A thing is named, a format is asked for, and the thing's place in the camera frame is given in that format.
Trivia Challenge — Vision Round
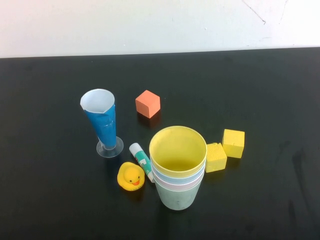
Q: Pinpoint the pink plastic cup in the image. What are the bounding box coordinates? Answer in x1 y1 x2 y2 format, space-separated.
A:
152 174 205 192

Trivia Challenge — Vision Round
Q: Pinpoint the chipped yellow foam cube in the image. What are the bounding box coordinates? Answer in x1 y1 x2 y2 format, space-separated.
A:
204 142 228 175

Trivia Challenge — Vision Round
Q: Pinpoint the orange foam cube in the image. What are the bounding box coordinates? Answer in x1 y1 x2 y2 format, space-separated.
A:
135 89 161 119

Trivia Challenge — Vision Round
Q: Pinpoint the white green glue stick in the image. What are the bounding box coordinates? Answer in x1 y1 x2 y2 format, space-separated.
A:
128 142 154 183

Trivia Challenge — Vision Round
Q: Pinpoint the light blue plastic cup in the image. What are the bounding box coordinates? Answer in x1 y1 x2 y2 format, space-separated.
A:
150 162 206 185

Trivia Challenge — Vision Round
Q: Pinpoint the yellow rubber duck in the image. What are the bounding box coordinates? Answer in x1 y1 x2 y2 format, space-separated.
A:
116 161 146 192

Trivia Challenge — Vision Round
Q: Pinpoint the green plastic cup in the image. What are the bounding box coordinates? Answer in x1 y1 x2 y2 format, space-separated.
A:
154 181 203 211

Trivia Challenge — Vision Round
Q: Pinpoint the yellow plastic cup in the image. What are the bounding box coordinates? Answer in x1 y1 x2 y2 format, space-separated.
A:
148 125 208 177

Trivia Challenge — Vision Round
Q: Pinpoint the blue-taped conical measuring glass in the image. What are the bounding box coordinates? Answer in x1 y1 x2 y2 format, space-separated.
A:
79 88 125 159

